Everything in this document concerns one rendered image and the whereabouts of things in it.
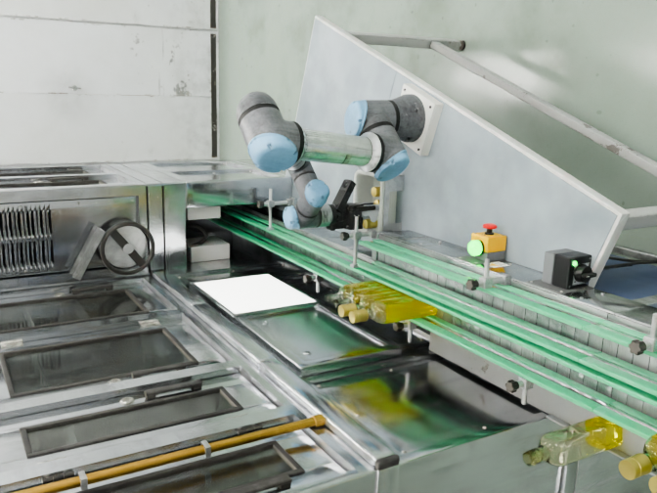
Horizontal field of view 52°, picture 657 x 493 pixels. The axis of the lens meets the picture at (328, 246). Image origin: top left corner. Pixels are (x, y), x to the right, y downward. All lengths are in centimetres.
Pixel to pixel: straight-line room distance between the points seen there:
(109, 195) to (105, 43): 291
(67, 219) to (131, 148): 290
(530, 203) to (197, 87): 417
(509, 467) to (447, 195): 84
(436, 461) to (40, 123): 440
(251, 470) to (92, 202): 153
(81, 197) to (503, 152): 156
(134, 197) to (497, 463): 173
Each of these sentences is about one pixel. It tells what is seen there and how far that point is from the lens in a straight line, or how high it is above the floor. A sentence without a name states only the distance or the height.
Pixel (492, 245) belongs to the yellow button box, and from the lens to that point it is 192.
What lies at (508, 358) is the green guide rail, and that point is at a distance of 178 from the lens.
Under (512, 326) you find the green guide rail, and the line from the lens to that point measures 171.
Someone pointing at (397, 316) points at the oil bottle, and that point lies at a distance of 193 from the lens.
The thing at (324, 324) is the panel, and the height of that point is 108.
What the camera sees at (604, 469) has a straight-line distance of 205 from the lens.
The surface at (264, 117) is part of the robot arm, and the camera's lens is 176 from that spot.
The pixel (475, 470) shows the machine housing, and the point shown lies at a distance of 168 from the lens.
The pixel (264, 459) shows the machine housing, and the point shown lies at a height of 156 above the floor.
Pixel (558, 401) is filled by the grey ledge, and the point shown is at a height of 88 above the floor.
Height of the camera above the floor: 213
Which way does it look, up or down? 30 degrees down
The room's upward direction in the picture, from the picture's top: 96 degrees counter-clockwise
